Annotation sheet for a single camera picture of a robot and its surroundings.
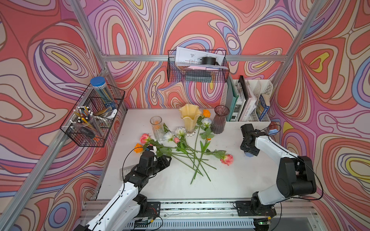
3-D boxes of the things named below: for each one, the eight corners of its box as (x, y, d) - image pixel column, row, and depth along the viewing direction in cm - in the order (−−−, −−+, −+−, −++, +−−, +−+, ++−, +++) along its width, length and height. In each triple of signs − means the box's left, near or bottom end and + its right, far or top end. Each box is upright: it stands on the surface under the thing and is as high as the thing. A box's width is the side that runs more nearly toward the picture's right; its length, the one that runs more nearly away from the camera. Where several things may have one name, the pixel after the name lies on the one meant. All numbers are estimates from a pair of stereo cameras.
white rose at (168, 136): (163, 141, 101) (163, 138, 97) (164, 135, 104) (163, 132, 101) (172, 141, 101) (171, 138, 97) (172, 135, 104) (172, 132, 101)
